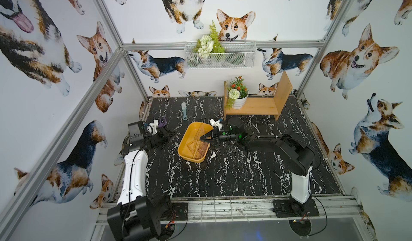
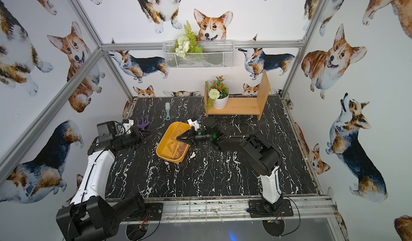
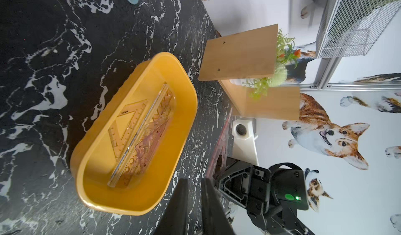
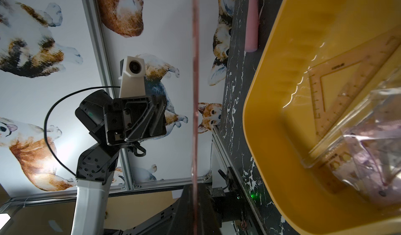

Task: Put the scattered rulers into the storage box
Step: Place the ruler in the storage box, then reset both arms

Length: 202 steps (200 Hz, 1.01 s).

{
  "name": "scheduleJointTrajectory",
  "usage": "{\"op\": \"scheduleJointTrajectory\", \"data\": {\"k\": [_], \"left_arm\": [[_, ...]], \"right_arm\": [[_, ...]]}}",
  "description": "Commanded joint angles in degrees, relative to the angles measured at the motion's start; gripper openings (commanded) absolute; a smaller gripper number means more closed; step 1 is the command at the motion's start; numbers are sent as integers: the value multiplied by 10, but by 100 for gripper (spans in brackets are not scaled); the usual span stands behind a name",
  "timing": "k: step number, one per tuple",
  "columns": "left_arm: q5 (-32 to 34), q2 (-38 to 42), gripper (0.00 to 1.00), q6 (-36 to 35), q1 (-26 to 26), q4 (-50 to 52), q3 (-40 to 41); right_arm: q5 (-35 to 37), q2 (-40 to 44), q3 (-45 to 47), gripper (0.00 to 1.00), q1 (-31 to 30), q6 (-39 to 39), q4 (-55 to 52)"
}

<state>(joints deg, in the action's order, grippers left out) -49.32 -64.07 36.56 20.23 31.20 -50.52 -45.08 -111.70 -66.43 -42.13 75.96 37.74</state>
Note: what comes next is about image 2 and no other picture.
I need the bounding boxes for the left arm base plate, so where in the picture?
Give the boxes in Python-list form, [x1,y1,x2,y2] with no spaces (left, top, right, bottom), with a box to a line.
[123,202,164,222]

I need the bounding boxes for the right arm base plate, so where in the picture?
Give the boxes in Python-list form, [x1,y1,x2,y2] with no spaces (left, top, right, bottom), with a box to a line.
[246,199,294,218]

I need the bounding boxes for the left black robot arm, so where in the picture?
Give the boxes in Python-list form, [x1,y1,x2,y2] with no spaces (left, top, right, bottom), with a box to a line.
[56,126,151,241]

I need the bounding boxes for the yellow plastic storage box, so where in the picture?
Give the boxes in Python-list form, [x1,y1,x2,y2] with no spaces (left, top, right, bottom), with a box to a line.
[156,122,191,163]

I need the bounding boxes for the wooden shelf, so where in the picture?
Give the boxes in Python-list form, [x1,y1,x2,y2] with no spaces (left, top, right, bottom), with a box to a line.
[204,72,271,121]

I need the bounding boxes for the white potted plant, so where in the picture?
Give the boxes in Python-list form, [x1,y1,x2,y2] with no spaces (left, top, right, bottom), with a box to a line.
[205,76,230,110]

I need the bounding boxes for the purple pink garden fork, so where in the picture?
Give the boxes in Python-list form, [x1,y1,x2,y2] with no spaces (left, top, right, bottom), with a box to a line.
[136,116,150,130]

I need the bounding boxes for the teal cleaning brush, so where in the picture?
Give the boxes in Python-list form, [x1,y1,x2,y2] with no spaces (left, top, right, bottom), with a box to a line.
[165,102,171,121]

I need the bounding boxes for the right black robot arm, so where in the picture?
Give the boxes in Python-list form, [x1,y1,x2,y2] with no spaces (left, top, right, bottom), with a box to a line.
[177,127,283,216]

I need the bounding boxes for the green fern white flowers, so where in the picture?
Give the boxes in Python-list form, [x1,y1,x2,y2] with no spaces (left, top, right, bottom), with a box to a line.
[171,21,203,58]

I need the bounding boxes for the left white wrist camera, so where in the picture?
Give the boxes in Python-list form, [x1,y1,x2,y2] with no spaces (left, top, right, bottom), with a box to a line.
[97,119,134,138]

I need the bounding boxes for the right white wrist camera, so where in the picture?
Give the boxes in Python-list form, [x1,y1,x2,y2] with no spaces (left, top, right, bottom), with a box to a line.
[187,117,216,131]

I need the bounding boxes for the white wire wall basket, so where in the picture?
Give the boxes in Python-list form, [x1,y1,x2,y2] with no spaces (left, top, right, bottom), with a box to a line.
[162,41,235,69]

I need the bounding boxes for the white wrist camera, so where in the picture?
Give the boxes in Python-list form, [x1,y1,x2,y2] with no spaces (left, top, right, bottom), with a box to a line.
[187,117,216,131]
[97,119,134,138]

